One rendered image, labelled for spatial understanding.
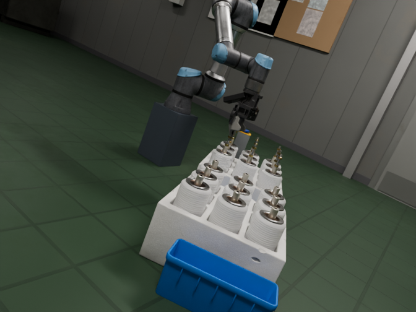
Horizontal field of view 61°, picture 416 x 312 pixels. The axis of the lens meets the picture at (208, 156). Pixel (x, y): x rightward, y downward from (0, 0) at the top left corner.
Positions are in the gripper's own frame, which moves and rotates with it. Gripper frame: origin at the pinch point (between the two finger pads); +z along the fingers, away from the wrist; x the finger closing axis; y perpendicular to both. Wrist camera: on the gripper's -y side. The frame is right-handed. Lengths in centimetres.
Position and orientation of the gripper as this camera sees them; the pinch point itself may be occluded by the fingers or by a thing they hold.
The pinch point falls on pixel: (230, 132)
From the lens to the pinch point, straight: 156.1
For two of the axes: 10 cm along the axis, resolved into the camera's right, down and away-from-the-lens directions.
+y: 7.0, 4.3, -5.7
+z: -3.6, 9.0, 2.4
